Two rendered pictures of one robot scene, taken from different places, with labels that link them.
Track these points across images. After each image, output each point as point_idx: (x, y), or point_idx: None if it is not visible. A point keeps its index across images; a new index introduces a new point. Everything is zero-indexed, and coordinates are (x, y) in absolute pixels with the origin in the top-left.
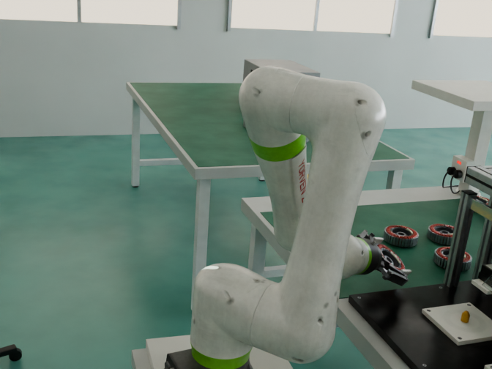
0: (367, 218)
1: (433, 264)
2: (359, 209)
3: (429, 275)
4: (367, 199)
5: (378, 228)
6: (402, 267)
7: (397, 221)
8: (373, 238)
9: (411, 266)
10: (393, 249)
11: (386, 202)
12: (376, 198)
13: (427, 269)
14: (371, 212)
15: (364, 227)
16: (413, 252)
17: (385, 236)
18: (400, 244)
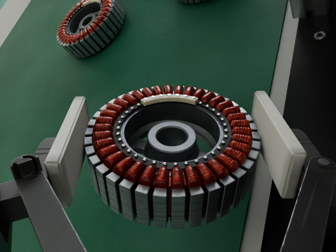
0: (25, 52)
1: (192, 9)
2: (5, 51)
3: (226, 35)
4: (4, 26)
5: (50, 49)
6: (225, 109)
7: (61, 10)
8: (47, 171)
9: (176, 55)
10: (107, 57)
11: (25, 6)
12: (11, 13)
13: (204, 27)
14: (22, 37)
15: (34, 69)
16: (138, 27)
17: (72, 51)
18: (106, 38)
